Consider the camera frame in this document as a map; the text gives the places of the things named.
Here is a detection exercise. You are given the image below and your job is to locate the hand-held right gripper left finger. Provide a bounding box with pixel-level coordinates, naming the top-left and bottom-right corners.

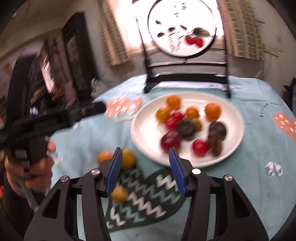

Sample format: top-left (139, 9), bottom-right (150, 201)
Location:
top-left (23, 147), bottom-right (123, 241)

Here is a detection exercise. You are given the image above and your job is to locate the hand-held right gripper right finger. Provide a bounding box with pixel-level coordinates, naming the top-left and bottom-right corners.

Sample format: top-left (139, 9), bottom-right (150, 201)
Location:
top-left (169, 147), bottom-right (270, 241)

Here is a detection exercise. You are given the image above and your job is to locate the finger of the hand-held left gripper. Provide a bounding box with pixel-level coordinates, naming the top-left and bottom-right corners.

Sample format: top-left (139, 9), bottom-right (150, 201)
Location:
top-left (67, 101), bottom-right (106, 123)

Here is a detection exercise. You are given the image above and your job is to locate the small orange tangerine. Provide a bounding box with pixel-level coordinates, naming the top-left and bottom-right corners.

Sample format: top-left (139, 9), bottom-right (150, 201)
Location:
top-left (97, 151), bottom-right (114, 165)

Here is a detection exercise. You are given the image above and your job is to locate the yellow plum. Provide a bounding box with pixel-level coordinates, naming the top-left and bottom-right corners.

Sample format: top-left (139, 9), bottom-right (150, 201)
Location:
top-left (120, 148), bottom-right (136, 169)

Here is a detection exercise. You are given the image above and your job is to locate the orange tomato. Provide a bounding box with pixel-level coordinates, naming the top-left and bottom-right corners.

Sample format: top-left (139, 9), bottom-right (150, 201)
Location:
top-left (156, 107), bottom-right (171, 123)
top-left (166, 95), bottom-right (181, 110)
top-left (186, 106), bottom-right (200, 120)
top-left (110, 186), bottom-right (128, 204)

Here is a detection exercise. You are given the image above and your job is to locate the dark red plum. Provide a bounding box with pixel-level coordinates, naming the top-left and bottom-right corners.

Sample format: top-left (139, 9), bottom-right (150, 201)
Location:
top-left (161, 131), bottom-right (181, 152)

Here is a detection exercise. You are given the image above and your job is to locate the yellow-green plum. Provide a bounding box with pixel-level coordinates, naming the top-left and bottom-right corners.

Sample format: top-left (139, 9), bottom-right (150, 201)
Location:
top-left (191, 118), bottom-right (202, 131)

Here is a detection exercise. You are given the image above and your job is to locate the white oval plate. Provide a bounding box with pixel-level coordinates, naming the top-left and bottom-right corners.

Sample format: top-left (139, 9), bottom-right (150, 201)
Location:
top-left (130, 92), bottom-right (245, 168)

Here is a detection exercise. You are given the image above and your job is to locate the person's left hand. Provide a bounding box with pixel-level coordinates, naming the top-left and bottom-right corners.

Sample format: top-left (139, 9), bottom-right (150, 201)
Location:
top-left (4, 140), bottom-right (57, 197)

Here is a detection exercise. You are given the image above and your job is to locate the checked curtain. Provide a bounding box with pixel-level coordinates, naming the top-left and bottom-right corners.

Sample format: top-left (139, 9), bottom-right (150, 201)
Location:
top-left (97, 0), bottom-right (130, 66)
top-left (220, 0), bottom-right (266, 61)

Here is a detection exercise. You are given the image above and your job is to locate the light blue printed tablecloth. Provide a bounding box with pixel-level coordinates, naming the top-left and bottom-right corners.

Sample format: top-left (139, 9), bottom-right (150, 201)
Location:
top-left (50, 74), bottom-right (296, 241)

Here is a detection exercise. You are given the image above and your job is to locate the round painted screen black stand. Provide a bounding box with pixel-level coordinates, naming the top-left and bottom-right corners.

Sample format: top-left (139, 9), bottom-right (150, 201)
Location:
top-left (132, 0), bottom-right (232, 99)

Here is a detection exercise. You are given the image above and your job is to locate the grey cord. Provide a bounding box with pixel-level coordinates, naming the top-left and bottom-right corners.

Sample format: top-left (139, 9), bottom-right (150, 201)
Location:
top-left (20, 178), bottom-right (38, 212)

